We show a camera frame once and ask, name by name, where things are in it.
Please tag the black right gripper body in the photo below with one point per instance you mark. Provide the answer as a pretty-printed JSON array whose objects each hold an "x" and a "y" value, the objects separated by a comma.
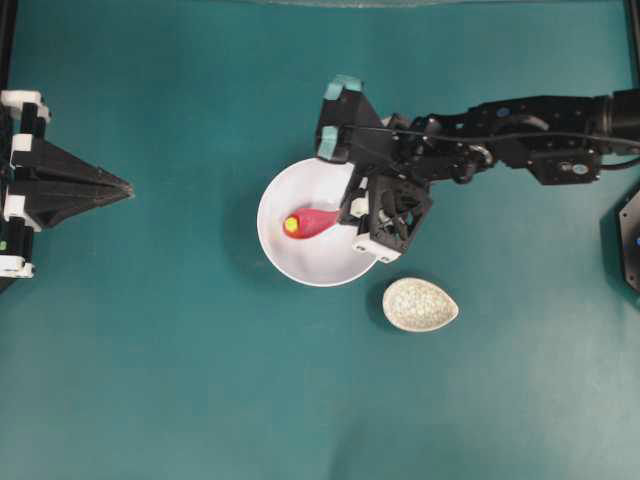
[{"x": 389, "y": 214}]

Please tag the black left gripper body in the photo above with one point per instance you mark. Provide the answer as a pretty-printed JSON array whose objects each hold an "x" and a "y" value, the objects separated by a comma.
[{"x": 30, "y": 110}]

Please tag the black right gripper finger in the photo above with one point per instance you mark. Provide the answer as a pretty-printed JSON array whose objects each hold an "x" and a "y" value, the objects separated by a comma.
[
  {"x": 357, "y": 186},
  {"x": 353, "y": 211}
]

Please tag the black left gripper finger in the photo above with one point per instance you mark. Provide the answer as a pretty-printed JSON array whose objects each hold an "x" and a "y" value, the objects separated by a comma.
[
  {"x": 45, "y": 158},
  {"x": 45, "y": 204}
]

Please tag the pink soup spoon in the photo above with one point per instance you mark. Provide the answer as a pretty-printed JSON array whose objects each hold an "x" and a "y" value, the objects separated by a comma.
[{"x": 312, "y": 222}]

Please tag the yellow hexagonal prism block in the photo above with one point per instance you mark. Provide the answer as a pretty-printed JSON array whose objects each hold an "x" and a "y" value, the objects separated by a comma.
[{"x": 291, "y": 224}]

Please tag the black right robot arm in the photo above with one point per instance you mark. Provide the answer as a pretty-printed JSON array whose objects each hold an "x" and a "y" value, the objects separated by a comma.
[{"x": 559, "y": 140}]

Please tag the white round bowl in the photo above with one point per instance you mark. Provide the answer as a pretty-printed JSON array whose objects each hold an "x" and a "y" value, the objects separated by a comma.
[{"x": 325, "y": 260}]

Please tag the speckled ceramic spoon rest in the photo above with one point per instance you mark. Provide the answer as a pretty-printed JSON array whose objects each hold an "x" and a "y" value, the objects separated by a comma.
[{"x": 418, "y": 306}]

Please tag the black teal wrist camera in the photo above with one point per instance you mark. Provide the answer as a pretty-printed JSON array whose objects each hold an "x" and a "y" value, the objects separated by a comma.
[{"x": 349, "y": 130}]

